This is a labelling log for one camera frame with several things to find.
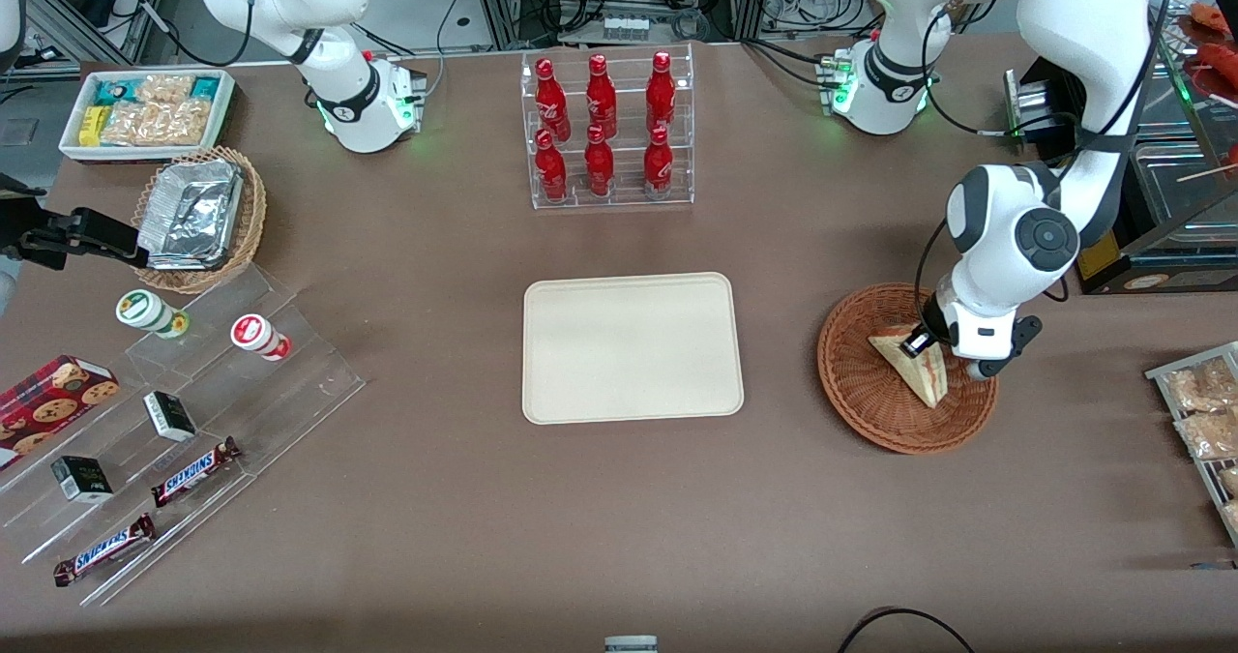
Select triangle sandwich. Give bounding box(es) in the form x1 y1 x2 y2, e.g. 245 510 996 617
867 322 955 410

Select red lid cup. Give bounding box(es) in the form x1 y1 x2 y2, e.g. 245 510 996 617
229 312 293 363

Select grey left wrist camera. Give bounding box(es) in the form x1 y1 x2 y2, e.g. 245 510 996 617
966 315 1045 381

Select metal wire tray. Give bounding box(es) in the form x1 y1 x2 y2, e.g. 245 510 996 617
1145 341 1238 549

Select snickers bar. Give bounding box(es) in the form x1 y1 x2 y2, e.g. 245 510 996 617
150 436 244 509
52 513 158 588

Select stacked aluminium foil containers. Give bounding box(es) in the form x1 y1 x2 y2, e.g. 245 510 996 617
136 159 246 273

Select light wicker basket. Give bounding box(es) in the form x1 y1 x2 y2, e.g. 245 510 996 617
130 146 268 295

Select green lid cup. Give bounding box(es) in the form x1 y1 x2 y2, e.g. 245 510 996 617
115 288 191 341

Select red cola bottle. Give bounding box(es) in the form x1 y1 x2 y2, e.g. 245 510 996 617
645 51 677 134
585 54 618 139
583 126 616 197
534 130 570 201
535 58 573 142
642 126 675 199

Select black food warmer case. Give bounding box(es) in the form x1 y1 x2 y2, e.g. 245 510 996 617
1004 0 1238 296

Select clear bag of crackers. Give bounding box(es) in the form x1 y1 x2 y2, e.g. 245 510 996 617
101 99 211 147
135 74 195 104

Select beige plastic tray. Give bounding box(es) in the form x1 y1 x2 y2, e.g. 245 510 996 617
522 272 745 426

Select brown wicker basket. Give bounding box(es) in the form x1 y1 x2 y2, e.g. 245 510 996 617
817 282 999 456

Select clear acrylic step display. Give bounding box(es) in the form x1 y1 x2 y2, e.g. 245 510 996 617
0 263 368 608

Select white rectangular snack bin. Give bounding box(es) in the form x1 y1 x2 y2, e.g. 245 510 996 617
58 68 237 165

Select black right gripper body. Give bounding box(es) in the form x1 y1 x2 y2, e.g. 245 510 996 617
0 174 71 273

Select clear acrylic bottle rack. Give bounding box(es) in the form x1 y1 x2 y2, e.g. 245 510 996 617
520 43 695 211

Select clear bag of fried snacks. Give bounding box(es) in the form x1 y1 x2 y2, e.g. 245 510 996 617
1164 357 1238 413
1174 410 1238 461

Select red chocolate chip cookie box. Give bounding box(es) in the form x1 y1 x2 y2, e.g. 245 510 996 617
0 354 122 471

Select small black box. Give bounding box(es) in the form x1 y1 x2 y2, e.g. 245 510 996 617
142 390 198 443
50 455 115 505

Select black floor cable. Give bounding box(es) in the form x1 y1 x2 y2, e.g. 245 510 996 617
836 607 978 653

